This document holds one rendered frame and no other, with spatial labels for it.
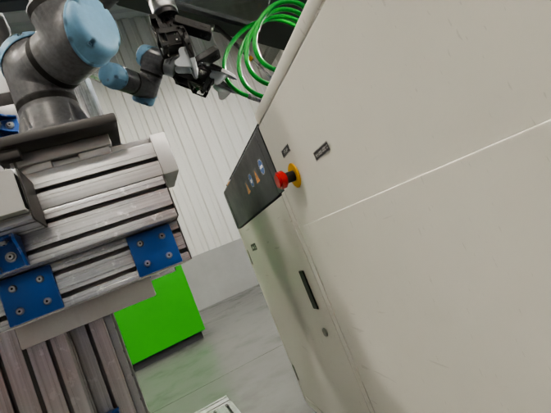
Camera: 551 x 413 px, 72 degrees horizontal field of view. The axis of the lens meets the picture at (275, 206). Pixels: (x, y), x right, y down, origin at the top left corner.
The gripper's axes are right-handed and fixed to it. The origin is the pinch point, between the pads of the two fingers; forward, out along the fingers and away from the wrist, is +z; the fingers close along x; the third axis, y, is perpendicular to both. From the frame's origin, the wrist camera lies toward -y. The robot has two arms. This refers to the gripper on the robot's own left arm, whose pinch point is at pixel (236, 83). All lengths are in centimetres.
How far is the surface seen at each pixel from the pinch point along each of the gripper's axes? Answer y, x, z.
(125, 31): -342, -523, -501
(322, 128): 34, 53, 39
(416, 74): 37, 73, 49
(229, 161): -200, -625, -204
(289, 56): 26, 55, 30
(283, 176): 38, 37, 34
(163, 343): 128, -309, -66
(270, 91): 25, 43, 26
